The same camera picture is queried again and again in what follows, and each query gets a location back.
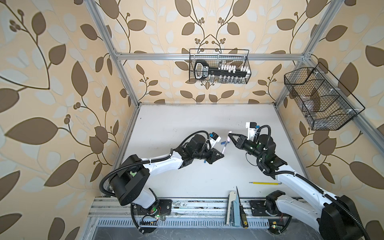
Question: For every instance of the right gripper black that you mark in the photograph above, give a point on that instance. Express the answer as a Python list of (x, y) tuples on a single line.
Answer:
[(241, 141)]

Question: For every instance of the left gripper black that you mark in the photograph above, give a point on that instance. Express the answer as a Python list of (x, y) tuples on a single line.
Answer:
[(213, 154)]

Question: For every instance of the pink pen cap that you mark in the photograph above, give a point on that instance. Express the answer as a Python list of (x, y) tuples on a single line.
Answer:
[(228, 138)]

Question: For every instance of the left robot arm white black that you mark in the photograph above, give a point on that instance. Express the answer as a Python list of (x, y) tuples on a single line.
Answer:
[(127, 183)]

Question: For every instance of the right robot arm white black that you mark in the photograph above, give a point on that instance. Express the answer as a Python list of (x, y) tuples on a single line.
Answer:
[(333, 217)]

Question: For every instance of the blue pen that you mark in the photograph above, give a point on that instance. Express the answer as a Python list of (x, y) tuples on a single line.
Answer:
[(224, 144)]

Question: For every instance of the beige blue utility tool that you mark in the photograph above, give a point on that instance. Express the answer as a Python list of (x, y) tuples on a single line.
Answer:
[(233, 210)]

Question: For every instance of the black screwdriver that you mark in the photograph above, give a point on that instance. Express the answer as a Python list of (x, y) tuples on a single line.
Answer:
[(242, 213)]

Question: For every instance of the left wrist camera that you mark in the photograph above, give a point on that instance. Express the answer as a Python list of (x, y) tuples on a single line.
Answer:
[(214, 139)]

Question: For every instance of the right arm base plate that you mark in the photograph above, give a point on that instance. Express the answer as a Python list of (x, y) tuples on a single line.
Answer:
[(260, 208)]

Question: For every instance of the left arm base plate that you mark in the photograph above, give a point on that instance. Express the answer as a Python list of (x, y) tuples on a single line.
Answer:
[(162, 207)]

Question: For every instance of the black socket set rail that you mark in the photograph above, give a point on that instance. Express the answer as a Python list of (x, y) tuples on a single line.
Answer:
[(202, 70)]

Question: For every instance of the back wire basket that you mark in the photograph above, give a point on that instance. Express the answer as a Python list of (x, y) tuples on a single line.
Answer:
[(218, 56)]

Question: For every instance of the wire basket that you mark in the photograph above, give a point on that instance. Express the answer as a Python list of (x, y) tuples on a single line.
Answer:
[(218, 56), (326, 103)]

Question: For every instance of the right wire basket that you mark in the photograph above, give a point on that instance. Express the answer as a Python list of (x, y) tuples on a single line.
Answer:
[(326, 103)]

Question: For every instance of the aluminium front rail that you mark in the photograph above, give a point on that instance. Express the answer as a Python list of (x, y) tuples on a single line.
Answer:
[(186, 213)]

